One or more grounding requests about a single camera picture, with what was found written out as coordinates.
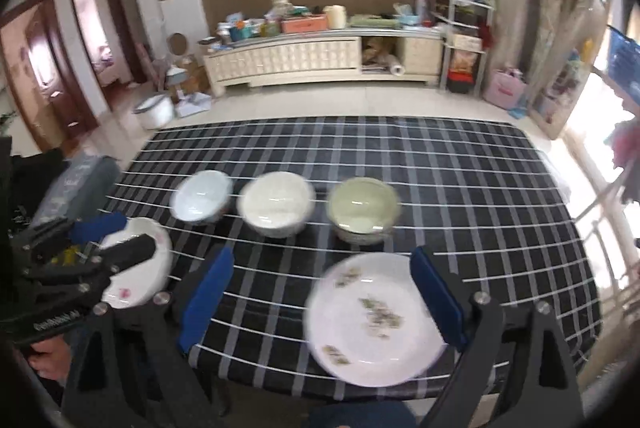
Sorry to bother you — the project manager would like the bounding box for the brown wooden door frame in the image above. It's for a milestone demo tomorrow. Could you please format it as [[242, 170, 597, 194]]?
[[0, 0, 99, 154], [67, 0, 147, 89]]

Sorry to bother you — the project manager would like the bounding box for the pink shopping bag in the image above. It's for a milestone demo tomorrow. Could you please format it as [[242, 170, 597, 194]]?
[[484, 67, 528, 110]]

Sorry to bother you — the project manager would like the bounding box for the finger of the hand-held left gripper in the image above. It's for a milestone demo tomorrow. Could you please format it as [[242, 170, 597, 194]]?
[[29, 233, 157, 283], [30, 211, 129, 254]]

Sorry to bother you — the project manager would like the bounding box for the cream television cabinet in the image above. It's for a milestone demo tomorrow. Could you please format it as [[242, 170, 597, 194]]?
[[202, 28, 446, 96]]

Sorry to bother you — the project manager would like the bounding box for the cream jar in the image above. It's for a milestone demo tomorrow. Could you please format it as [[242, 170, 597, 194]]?
[[324, 4, 348, 29]]

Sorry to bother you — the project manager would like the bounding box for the blue hanging cloth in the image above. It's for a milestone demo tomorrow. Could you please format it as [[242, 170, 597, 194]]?
[[607, 26, 640, 84]]

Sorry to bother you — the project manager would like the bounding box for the light blue bowl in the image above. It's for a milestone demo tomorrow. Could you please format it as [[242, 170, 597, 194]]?
[[170, 169, 234, 224]]

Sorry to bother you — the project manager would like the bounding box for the person's left hand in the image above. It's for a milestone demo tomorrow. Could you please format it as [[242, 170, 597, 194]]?
[[27, 335, 76, 384]]

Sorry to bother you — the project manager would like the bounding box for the metal shelf rack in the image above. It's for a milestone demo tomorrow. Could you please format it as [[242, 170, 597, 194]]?
[[430, 0, 497, 96]]

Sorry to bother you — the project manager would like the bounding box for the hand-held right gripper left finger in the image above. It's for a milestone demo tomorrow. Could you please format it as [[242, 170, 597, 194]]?
[[62, 245, 236, 428]]

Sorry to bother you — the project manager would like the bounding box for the blue grey floral cloth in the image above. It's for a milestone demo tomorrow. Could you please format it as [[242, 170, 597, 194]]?
[[32, 155, 121, 226]]

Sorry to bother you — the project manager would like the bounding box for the cream arched frame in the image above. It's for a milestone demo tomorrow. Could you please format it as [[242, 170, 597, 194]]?
[[529, 0, 614, 140]]

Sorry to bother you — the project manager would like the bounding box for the green folded cloth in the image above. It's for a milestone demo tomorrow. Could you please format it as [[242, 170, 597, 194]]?
[[350, 14, 401, 28]]

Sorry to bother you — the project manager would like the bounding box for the black white checked tablecloth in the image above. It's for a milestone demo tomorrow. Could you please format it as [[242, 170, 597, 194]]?
[[102, 115, 601, 401]]

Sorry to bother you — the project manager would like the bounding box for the white basin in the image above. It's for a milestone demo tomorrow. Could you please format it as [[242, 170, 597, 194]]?
[[132, 94, 176, 130]]

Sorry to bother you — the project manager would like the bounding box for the white plate with green print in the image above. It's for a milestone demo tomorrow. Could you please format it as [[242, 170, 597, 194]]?
[[303, 252, 451, 388]]

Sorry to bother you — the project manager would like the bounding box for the white plate with pink flowers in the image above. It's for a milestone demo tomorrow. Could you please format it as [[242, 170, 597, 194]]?
[[100, 217, 174, 309]]

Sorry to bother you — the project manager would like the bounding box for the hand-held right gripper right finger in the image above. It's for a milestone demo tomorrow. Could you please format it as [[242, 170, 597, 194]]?
[[410, 245, 586, 428]]

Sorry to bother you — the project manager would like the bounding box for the pink storage box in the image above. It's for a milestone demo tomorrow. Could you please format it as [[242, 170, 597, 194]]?
[[280, 15, 330, 34]]

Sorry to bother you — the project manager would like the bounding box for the person's blue jeans leg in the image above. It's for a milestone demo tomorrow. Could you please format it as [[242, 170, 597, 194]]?
[[307, 402, 417, 428]]

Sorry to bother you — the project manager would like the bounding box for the plain white bowl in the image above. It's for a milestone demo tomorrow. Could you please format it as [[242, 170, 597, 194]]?
[[236, 171, 315, 239]]

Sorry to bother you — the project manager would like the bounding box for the floral bowl with green interior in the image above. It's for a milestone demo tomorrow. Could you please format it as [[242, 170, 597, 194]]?
[[326, 177, 401, 245]]

